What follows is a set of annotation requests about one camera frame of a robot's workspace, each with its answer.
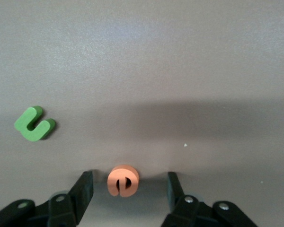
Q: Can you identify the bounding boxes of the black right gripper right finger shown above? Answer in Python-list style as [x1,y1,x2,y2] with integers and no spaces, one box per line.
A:
[160,171,258,227]

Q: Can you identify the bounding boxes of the green letter n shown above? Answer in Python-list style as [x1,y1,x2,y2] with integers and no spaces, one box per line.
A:
[14,105,56,141]

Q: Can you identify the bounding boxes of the orange letter e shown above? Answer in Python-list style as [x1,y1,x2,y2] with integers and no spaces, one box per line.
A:
[106,165,140,197]

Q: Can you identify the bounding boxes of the brown paper table cover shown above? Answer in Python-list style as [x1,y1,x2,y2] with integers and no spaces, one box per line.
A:
[0,0,284,227]

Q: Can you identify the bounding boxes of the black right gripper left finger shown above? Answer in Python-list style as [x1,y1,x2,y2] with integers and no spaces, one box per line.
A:
[0,170,94,227]

